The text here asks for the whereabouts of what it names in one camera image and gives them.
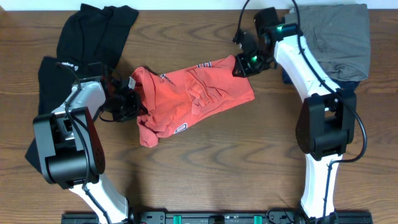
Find red orange t-shirt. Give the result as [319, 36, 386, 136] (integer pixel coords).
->
[131, 55, 255, 147]

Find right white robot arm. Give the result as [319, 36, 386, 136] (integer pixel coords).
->
[233, 7, 356, 223]

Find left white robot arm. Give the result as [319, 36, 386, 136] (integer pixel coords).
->
[33, 63, 147, 223]

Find black t-shirt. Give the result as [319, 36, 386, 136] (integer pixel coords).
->
[24, 3, 140, 175]

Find folded grey garment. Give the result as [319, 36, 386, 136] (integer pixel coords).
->
[298, 4, 371, 88]

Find folded dark blue jeans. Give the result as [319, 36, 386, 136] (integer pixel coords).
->
[282, 69, 360, 90]

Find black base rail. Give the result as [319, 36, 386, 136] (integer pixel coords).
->
[60, 208, 374, 224]

